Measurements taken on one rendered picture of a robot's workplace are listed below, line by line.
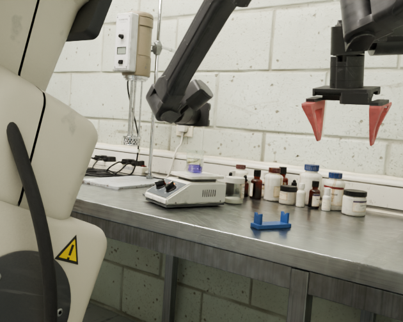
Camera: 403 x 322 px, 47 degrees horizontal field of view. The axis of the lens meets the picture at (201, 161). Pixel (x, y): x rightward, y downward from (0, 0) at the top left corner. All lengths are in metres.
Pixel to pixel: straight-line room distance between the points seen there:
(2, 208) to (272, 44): 1.50
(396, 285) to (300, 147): 0.87
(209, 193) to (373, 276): 0.57
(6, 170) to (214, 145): 1.53
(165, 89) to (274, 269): 0.47
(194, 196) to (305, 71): 0.66
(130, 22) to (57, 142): 1.31
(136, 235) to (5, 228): 0.90
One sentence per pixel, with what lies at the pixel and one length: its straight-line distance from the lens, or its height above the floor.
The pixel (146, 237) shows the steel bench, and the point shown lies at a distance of 1.22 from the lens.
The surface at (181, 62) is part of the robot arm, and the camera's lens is 1.05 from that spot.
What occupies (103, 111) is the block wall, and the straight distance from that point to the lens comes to 2.27.
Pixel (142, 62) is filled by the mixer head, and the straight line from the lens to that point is 1.68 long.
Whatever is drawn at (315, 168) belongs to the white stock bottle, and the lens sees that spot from 1.52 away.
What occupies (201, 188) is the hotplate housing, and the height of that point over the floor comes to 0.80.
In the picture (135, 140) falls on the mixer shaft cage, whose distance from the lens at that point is 1.69.
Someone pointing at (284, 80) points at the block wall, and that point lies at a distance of 1.72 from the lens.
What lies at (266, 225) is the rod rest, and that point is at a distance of 1.10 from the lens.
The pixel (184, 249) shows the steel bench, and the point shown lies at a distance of 1.15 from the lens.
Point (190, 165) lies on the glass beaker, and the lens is 1.34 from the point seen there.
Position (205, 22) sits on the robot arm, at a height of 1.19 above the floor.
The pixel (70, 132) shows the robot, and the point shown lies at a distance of 0.38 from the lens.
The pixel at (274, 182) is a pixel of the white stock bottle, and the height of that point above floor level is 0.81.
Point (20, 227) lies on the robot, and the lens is 0.37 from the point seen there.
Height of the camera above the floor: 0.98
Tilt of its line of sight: 4 degrees down
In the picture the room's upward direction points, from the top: 4 degrees clockwise
